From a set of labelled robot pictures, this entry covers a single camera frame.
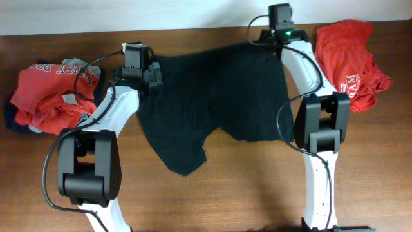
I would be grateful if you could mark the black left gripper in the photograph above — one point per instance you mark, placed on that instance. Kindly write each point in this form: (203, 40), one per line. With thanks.
(154, 73)

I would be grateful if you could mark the black t-shirt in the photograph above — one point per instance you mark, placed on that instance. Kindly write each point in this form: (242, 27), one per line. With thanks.
(240, 89)

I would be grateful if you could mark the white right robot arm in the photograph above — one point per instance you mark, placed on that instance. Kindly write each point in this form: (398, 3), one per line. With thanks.
(321, 122)

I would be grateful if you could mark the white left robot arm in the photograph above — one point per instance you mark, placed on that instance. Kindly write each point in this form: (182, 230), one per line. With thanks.
(88, 160)

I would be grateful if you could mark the navy folded t-shirt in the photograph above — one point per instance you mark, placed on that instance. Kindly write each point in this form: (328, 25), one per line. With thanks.
(9, 119)

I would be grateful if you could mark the red RAM t-shirt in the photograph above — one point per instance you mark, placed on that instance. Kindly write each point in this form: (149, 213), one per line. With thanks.
(343, 57)

